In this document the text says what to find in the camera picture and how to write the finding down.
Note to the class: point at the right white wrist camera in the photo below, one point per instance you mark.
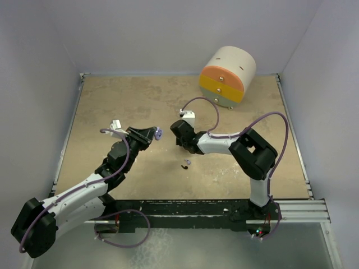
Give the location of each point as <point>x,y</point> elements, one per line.
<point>188,116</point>

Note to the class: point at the purple black wireless earbud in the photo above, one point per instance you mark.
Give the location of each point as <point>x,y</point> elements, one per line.
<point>187,164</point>

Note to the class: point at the purple earbud charging case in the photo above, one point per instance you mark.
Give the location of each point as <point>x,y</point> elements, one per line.
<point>158,134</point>

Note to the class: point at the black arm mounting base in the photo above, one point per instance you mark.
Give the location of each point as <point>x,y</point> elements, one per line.
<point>230,214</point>

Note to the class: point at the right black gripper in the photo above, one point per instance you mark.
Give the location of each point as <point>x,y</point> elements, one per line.
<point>179,143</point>

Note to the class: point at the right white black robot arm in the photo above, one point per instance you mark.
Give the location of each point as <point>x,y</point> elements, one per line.
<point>255,156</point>

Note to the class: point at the round cream drawer cabinet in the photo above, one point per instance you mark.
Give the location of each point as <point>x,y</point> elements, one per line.
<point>227,76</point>

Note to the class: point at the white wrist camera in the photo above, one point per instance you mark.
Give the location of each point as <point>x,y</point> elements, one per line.
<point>116,128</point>
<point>188,116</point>

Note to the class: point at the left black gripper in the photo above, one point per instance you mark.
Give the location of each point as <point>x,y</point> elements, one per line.
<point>142,136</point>

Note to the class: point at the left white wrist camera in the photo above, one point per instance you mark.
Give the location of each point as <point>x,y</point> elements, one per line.
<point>116,128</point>

